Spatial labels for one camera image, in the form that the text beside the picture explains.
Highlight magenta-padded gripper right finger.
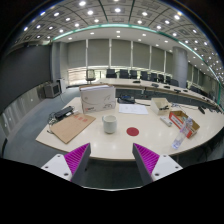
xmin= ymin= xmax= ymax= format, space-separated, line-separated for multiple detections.
xmin=132 ymin=143 xmax=184 ymax=186

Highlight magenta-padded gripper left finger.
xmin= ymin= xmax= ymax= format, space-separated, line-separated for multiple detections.
xmin=40 ymin=142 xmax=92 ymax=186

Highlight clear plastic water bottle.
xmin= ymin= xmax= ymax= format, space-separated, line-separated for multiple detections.
xmin=171 ymin=116 xmax=195 ymax=150

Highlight flat round red coaster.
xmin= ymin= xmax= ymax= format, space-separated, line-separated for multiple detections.
xmin=126 ymin=126 xmax=140 ymax=137

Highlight brown paper envelope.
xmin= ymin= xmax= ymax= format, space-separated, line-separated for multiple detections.
xmin=49 ymin=113 xmax=97 ymax=145

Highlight white remote control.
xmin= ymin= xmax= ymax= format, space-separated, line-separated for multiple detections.
xmin=159 ymin=116 xmax=174 ymax=128

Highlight white ceramic mug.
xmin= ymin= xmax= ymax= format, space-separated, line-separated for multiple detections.
xmin=101 ymin=114 xmax=118 ymax=135

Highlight black power adapter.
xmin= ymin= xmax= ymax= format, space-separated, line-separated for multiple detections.
xmin=54 ymin=105 xmax=75 ymax=121

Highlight open red cardboard box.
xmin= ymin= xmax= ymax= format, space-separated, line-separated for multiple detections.
xmin=168 ymin=110 xmax=201 ymax=140

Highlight white paper sheet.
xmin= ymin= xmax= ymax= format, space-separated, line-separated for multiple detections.
xmin=118 ymin=103 xmax=149 ymax=116

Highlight small open white box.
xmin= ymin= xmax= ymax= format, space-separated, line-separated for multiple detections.
xmin=149 ymin=97 xmax=173 ymax=116

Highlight black desk phone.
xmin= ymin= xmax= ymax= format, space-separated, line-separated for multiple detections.
xmin=116 ymin=94 xmax=136 ymax=105

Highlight white paper ream box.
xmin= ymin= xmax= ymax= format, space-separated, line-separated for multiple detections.
xmin=78 ymin=84 xmax=117 ymax=115

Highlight grey CRT monitor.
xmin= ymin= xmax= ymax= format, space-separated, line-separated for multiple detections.
xmin=43 ymin=82 xmax=62 ymax=99

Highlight long curved conference table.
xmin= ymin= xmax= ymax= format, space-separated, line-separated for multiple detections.
xmin=68 ymin=77 xmax=224 ymax=113

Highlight row of black office chairs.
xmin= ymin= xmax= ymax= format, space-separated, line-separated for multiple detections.
xmin=105 ymin=68 xmax=181 ymax=88

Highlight round ceiling lights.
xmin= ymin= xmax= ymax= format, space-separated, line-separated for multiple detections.
xmin=21 ymin=0 xmax=224 ymax=76

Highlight black cable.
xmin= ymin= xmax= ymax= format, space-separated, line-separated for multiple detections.
xmin=46 ymin=111 xmax=59 ymax=134

